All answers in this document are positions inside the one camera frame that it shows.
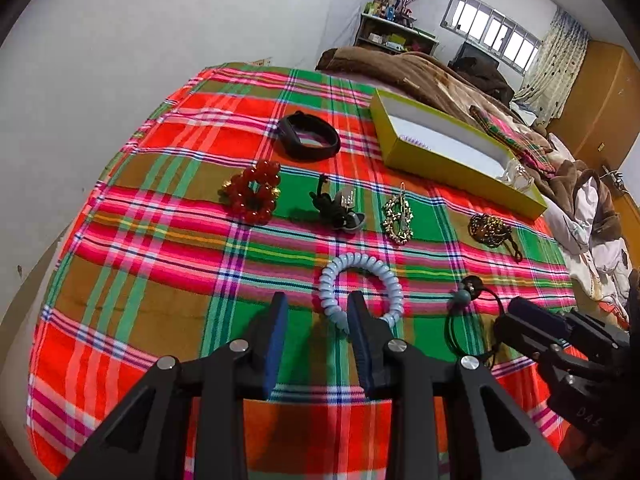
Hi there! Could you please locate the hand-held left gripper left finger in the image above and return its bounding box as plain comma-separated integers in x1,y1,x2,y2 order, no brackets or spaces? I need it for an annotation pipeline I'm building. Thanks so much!
60,291,290,480

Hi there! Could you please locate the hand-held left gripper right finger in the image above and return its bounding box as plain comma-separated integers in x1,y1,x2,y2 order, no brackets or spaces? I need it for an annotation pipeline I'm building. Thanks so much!
346,290,576,480

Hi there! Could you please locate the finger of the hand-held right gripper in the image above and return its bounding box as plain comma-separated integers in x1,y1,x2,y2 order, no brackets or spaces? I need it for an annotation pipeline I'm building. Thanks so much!
507,296,573,343
494,312,568,367

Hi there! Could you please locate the black hair tie with bead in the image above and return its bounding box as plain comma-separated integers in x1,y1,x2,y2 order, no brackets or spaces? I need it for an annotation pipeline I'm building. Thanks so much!
444,276,508,366

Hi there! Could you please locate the light blue spiral hair tie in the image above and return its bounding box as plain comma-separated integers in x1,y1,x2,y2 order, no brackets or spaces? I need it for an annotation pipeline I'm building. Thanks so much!
312,254,405,333

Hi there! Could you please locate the brown beaded bracelet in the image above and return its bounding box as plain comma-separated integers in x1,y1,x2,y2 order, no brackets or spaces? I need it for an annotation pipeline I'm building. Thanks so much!
468,212,524,264

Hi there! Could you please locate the gold rhinestone hair clip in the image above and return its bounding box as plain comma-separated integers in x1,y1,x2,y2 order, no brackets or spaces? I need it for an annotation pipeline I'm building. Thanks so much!
382,183,416,246

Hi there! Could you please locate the black hair clip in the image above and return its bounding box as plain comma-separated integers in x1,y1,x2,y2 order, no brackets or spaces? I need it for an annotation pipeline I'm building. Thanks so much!
292,174,367,233

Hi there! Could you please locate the clear hair claw clip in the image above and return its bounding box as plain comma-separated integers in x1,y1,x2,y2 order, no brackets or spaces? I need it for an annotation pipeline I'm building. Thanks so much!
497,157,536,192

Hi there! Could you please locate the red bead bracelet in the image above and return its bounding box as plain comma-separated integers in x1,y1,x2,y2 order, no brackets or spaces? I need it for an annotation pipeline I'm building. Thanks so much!
220,159,283,224

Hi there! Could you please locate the yellow-green shallow box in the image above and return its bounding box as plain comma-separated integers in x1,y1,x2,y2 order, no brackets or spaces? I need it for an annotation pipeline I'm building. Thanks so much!
369,87,549,221

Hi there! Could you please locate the black wristband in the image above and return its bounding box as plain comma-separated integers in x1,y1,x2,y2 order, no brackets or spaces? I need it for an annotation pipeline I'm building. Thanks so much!
276,111,342,162

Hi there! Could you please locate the white floral quilt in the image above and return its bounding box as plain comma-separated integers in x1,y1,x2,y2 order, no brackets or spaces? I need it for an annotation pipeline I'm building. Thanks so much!
542,132,633,321

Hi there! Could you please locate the plaid tablecloth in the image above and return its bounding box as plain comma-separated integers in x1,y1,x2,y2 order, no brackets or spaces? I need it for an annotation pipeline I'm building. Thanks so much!
27,62,581,480

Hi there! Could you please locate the folded plaid cloth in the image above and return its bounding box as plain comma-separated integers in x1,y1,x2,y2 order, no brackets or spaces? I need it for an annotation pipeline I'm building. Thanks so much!
469,105,557,178

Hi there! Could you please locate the wooden wardrobe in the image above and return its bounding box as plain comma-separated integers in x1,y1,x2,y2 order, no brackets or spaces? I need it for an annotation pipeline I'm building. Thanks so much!
547,40,640,171

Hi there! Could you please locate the dark jacket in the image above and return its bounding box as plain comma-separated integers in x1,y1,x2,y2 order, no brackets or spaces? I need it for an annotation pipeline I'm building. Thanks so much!
447,42,516,106

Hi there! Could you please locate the patterned curtain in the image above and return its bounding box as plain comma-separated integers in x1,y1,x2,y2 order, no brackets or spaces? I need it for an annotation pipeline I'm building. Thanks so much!
515,9,590,121

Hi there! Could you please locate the brown blanket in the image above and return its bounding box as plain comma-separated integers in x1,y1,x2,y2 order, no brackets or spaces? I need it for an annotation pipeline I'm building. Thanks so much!
315,46,616,241

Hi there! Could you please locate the window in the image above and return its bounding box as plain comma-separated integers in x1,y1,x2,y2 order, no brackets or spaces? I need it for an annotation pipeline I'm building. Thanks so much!
440,0,543,63

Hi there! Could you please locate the wooden shelf unit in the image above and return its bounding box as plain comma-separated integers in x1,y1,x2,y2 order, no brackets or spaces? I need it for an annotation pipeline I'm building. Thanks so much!
354,12,441,58

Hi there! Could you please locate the group of bottles on shelf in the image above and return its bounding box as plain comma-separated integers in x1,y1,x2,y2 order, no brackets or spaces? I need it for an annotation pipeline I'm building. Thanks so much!
364,0,416,26

